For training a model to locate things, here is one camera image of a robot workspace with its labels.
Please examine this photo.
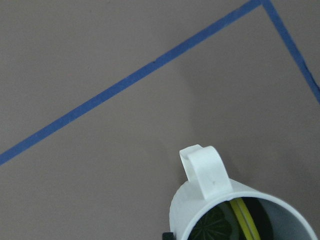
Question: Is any white plastic mug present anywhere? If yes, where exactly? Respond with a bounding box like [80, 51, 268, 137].
[162, 145, 317, 240]

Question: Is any yellow lemon slice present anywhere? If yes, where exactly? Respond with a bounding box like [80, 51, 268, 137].
[229, 197, 261, 240]

